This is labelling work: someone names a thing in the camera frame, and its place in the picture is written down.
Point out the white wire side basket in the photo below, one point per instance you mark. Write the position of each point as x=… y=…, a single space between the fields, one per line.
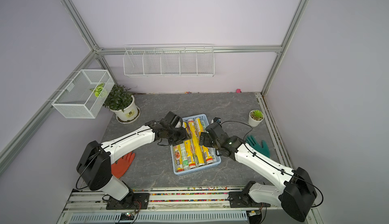
x=84 y=95

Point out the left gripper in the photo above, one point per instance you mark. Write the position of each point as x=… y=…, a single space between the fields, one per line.
x=184 y=134

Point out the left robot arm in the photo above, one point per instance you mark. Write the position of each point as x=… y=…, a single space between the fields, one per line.
x=94 y=166

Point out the teal rubber glove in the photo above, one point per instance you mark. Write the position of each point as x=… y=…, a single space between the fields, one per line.
x=259 y=147

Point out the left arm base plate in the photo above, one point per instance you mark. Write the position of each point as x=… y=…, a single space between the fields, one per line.
x=133 y=201

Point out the white green plastic wrap roll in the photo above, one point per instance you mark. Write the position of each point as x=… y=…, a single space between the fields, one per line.
x=184 y=157

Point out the light blue plastic basket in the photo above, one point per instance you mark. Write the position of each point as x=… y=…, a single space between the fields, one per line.
x=201 y=122

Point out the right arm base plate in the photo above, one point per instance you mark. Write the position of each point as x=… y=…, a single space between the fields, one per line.
x=243 y=200

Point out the green circuit board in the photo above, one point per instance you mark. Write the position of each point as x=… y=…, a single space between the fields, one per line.
x=127 y=216

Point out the large potted green plant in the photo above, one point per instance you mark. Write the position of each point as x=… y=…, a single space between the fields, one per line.
x=122 y=103

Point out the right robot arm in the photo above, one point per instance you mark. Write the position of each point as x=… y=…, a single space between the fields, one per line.
x=293 y=189

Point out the small potted succulent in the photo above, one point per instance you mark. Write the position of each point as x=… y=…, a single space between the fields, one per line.
x=255 y=118

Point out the red rubber glove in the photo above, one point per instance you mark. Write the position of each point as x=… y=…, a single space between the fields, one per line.
x=120 y=167

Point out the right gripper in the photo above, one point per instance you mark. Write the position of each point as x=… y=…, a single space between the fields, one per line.
x=205 y=141

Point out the white wire wall shelf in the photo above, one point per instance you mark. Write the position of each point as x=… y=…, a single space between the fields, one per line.
x=169 y=60

